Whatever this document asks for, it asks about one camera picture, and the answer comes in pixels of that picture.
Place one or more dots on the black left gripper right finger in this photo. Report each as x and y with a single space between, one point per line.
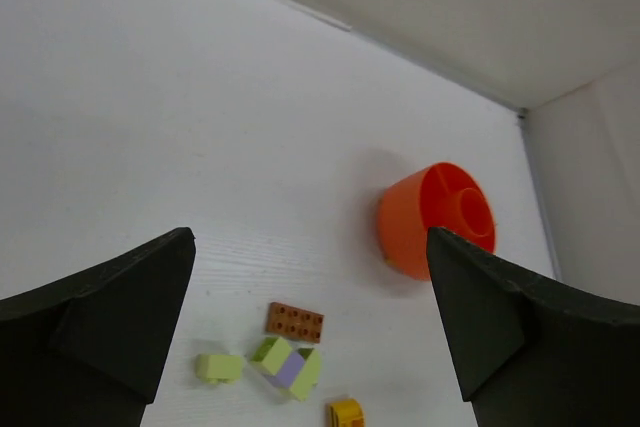
528 350

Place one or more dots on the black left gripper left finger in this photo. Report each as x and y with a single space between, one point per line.
90 349

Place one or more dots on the light green lego brick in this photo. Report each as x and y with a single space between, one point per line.
219 368

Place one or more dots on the yellow lego brick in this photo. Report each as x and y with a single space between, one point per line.
345 413

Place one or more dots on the green and lilac lego stack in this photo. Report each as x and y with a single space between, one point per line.
293 372

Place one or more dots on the orange round divided container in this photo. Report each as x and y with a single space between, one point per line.
441 195

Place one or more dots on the brown flat lego plate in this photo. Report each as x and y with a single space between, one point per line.
294 323

